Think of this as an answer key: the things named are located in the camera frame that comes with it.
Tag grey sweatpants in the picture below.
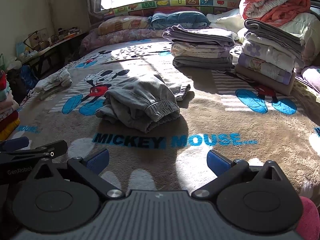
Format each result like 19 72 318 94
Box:
95 69 190 133

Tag stack of colourful clothes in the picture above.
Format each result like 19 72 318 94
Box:
0 70 20 142

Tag Mickey Mouse brown blanket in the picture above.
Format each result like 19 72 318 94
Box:
11 39 319 202

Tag white folded garment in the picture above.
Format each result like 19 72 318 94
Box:
34 68 73 100

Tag cluttered dark side table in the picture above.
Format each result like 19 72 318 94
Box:
22 31 89 80

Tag brown folded cloth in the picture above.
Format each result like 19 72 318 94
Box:
234 64 296 96

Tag pink fuzzy sleeve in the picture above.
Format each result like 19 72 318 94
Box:
296 196 319 240

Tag lilac patterned folded sheet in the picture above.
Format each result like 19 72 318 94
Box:
238 53 292 85

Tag pink floral quilt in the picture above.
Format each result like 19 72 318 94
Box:
79 28 164 56

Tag white purple flower folded sheet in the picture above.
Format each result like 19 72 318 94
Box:
242 33 305 72

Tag cream patterned folded sheet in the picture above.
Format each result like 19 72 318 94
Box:
171 42 230 59

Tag yellow orange cartoon pillow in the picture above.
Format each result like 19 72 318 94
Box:
97 16 151 35

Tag grey striped folded cloth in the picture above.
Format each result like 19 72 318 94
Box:
244 18 304 60

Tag blue folded quilt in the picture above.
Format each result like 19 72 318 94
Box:
150 11 210 29

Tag colourful alphabet foam mat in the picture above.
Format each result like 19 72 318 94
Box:
101 0 239 19

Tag grey curtain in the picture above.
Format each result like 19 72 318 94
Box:
83 0 104 23

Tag orange white rolled quilt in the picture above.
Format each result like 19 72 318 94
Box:
239 0 311 27

